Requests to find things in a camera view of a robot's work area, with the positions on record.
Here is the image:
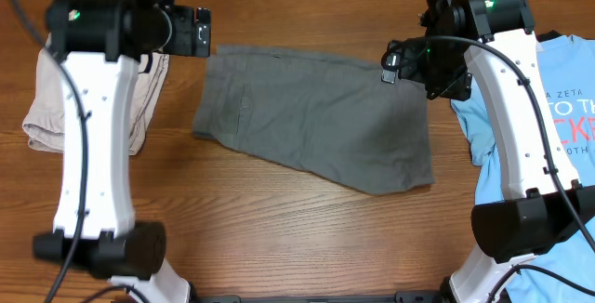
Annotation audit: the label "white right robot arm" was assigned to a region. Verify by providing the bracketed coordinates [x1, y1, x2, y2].
[381, 0, 594, 303]

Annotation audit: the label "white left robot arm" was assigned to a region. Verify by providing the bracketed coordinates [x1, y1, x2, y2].
[33, 0, 211, 302]

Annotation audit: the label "folded beige shorts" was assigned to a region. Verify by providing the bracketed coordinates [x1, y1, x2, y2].
[22, 51, 170, 155]

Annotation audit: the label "grey shorts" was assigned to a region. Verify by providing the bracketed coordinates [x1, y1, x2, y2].
[192, 46, 434, 195]

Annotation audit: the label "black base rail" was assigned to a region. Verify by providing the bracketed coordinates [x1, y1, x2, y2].
[191, 291, 448, 303]

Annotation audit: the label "light blue printed t-shirt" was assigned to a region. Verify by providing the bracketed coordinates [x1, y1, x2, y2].
[451, 35, 594, 303]

